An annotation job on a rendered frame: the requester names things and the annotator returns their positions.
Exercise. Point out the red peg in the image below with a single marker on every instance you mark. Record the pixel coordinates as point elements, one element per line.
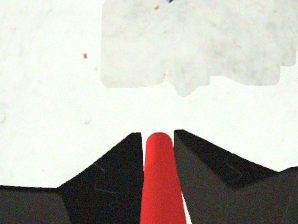
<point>161,197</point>

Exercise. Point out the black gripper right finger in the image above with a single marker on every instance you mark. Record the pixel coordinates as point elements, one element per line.
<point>220,187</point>

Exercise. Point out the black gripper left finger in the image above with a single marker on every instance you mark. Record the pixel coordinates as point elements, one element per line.
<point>109,191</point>

